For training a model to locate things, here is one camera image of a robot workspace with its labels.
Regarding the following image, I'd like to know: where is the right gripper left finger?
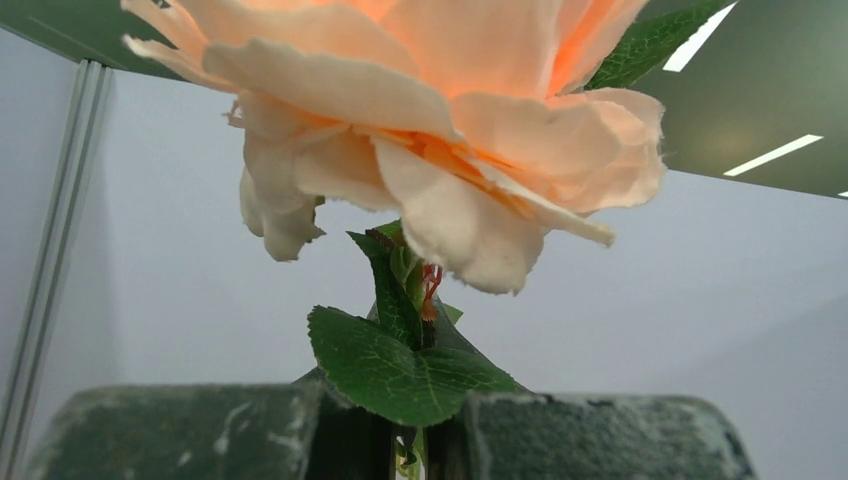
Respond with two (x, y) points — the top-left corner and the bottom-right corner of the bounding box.
(294, 368), (395, 480)

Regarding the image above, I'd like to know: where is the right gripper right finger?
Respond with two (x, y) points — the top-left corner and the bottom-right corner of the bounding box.
(423, 298), (531, 480)

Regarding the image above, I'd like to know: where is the red paper flower bouquet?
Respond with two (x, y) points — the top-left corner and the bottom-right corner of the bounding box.
(121, 0), (737, 429)

